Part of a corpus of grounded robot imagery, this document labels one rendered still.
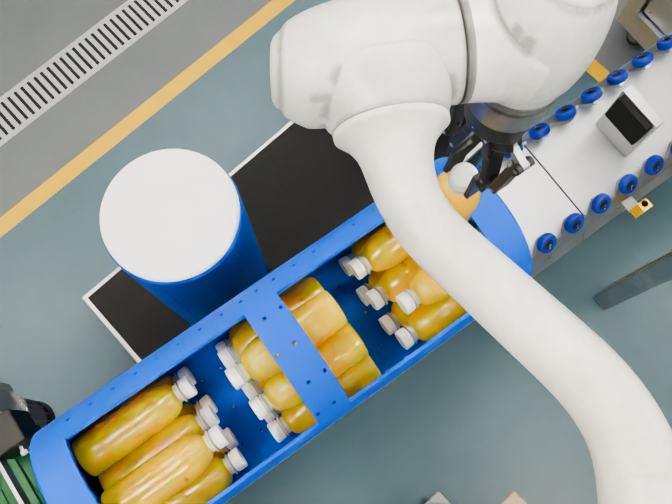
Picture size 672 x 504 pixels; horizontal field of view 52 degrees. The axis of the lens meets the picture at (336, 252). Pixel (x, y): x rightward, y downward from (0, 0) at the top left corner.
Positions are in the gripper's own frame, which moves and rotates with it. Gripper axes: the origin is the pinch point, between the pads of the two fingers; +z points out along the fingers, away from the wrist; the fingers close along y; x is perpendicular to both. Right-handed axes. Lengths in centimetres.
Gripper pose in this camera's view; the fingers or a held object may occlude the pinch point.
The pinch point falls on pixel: (467, 169)
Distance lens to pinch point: 95.4
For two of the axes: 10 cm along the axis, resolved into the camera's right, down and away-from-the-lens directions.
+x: -8.1, 5.6, -1.6
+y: -5.8, -7.9, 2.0
